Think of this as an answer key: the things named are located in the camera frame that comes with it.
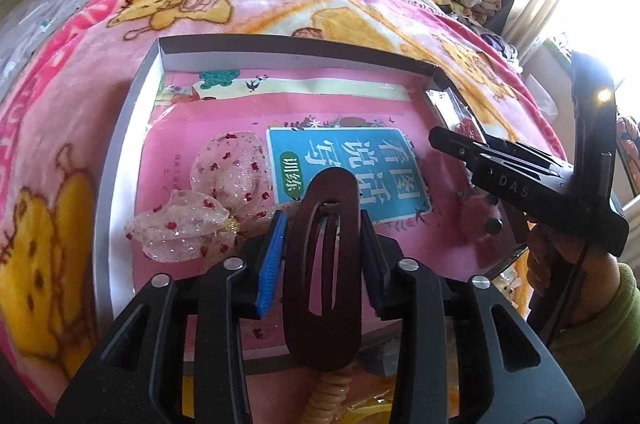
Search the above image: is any green right sleeve forearm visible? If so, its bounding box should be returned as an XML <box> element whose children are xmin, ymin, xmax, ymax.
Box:
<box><xmin>551</xmin><ymin>264</ymin><xmax>639</xmax><ymax>409</ymax></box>

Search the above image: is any pink cartoon bear blanket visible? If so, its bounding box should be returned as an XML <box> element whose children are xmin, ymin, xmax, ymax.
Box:
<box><xmin>1</xmin><ymin>0</ymin><xmax>564</xmax><ymax>411</ymax></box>

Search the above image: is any person's right hand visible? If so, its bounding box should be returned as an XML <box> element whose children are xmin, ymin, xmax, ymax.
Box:
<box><xmin>525</xmin><ymin>226</ymin><xmax>624</xmax><ymax>335</ymax></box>

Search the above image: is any pink book with blue label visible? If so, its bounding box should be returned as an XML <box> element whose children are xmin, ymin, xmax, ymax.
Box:
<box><xmin>134</xmin><ymin>69</ymin><xmax>515</xmax><ymax>278</ymax></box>

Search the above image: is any dark maroon oval hair clip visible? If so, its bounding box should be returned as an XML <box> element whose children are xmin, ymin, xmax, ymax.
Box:
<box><xmin>282</xmin><ymin>167</ymin><xmax>361</xmax><ymax>372</ymax></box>

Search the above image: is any beige coiled hair tie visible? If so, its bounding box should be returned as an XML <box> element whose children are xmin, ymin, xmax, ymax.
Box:
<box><xmin>299</xmin><ymin>362</ymin><xmax>359</xmax><ymax>424</ymax></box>

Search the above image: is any sheer pink dotted bow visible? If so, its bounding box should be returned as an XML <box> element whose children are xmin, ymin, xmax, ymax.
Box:
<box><xmin>125</xmin><ymin>132</ymin><xmax>299</xmax><ymax>270</ymax></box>

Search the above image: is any pink fuzzy hair clip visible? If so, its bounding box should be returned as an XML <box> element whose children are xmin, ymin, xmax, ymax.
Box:
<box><xmin>458</xmin><ymin>189</ymin><xmax>503</xmax><ymax>241</ymax></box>

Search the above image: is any grey cardboard tray box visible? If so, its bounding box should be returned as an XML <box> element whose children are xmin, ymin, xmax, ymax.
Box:
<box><xmin>92</xmin><ymin>34</ymin><xmax>528</xmax><ymax>378</ymax></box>

